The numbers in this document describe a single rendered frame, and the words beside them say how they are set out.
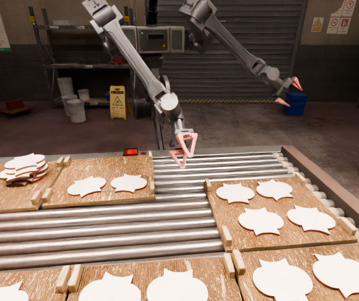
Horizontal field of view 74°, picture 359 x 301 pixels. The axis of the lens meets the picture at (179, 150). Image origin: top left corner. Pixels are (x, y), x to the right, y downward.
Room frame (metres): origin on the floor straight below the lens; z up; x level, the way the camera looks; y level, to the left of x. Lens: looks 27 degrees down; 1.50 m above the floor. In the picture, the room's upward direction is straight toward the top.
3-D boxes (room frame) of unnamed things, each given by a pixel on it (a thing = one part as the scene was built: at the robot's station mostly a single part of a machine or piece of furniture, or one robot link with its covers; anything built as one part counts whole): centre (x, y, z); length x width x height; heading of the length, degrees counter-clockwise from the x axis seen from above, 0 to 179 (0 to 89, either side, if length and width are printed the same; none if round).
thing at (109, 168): (0.88, 0.32, 0.93); 0.41 x 0.35 x 0.02; 98
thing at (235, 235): (0.68, -0.32, 0.94); 0.41 x 0.35 x 0.04; 96
